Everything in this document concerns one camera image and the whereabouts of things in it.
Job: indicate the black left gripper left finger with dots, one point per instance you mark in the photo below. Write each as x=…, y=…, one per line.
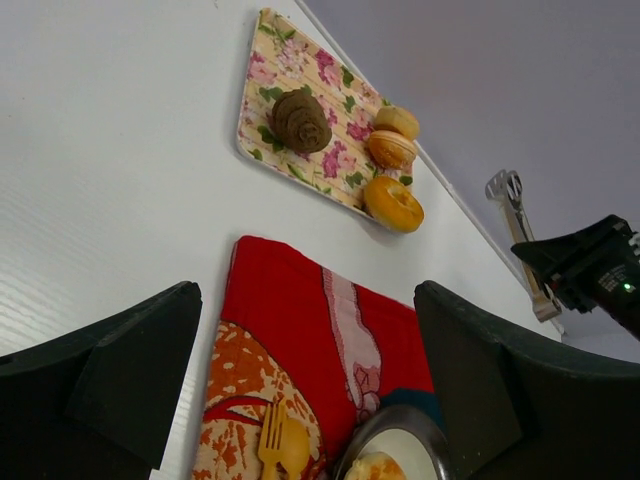
x=99, y=402

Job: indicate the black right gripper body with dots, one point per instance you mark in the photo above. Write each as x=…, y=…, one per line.
x=610, y=286

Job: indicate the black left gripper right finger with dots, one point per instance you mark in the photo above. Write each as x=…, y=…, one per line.
x=518, y=405

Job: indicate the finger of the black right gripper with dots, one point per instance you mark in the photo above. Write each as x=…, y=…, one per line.
x=572, y=254

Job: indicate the silver metal tongs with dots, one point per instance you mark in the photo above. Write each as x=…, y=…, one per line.
x=505, y=190

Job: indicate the large orange-glazed bread roll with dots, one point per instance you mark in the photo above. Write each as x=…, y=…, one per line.
x=375, y=466

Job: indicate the brown chocolate swirl bread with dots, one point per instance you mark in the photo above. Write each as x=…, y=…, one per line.
x=299, y=122

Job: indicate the silver metal plate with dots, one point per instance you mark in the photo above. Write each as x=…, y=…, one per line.
x=401, y=433

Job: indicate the orange glazed bagel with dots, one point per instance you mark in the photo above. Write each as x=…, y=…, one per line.
x=393, y=205

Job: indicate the yellow fork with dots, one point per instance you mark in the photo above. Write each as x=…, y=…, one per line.
x=269, y=447

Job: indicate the sesame sandwich bun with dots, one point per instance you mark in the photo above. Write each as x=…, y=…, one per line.
x=391, y=150

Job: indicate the yellow spoon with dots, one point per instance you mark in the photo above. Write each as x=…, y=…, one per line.
x=294, y=451

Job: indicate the red patterned placemat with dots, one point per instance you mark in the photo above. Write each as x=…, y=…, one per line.
x=331, y=351

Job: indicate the small pale round bun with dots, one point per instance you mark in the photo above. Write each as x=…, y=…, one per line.
x=398, y=120

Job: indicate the floral rectangular tray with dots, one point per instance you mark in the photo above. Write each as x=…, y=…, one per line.
x=283, y=58

